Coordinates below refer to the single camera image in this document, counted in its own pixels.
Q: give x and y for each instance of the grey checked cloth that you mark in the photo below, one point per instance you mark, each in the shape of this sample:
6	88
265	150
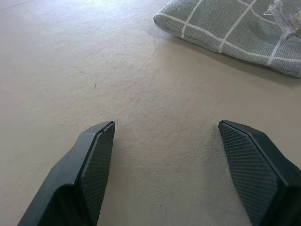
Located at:
237	30

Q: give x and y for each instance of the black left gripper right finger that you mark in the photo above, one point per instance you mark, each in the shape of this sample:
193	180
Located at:
261	179

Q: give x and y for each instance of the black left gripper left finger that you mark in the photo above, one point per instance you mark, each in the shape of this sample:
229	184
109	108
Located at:
77	179

